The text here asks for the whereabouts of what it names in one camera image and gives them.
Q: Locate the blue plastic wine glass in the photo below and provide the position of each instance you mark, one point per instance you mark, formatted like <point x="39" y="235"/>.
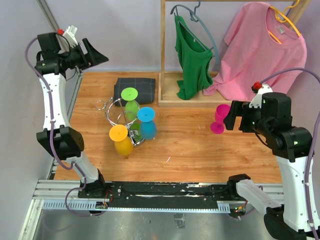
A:
<point x="148" y="129"/>

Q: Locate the dark grey folded cloth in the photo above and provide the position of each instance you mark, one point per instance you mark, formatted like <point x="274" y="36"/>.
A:
<point x="145" y="87"/>

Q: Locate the aluminium frame rail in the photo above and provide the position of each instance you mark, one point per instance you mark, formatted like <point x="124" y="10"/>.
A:
<point x="52" y="17"/>

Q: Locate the chrome wire wine glass rack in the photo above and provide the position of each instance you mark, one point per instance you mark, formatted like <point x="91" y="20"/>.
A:
<point x="126" y="117"/>

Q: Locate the pink t-shirt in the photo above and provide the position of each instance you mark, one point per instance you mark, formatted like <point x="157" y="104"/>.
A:
<point x="258" y="45"/>

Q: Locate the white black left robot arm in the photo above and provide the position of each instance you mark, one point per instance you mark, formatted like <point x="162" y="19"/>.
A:
<point x="58" y="138"/>

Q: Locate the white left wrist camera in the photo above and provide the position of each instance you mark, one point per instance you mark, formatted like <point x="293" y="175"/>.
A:
<point x="70" y="34"/>

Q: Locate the magenta plastic wine glass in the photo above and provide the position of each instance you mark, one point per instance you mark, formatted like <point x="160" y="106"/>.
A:
<point x="218" y="126"/>

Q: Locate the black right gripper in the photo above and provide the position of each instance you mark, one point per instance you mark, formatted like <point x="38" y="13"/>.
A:
<point x="238" y="108"/>

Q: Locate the yellow plastic wine glass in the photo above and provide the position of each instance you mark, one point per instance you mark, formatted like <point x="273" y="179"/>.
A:
<point x="122" y="142"/>

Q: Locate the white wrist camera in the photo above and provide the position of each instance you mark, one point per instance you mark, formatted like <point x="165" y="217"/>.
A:
<point x="70" y="34"/>
<point x="259" y="89"/>

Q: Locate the green tank top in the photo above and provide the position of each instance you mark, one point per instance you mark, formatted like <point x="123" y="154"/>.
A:
<point x="194" y="59"/>

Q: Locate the yellow clothes hanger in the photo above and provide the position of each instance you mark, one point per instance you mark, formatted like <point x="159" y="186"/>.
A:
<point x="282" y="18"/>

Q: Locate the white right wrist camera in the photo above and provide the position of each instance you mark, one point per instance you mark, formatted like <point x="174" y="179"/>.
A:
<point x="259" y="89"/>

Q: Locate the wooden clothes rack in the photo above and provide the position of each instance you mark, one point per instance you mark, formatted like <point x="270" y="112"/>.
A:
<point x="167" y="83"/>

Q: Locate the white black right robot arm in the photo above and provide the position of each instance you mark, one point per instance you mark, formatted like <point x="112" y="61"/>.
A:
<point x="269" y="115"/>

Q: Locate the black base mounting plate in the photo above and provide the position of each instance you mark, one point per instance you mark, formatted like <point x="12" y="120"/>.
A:
<point x="162" y="195"/>

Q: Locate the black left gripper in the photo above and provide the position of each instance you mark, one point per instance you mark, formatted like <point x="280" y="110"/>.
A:
<point x="95" y="57"/>

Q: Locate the lime green plastic wine glass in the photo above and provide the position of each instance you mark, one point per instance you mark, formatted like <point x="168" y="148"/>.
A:
<point x="132" y="107"/>

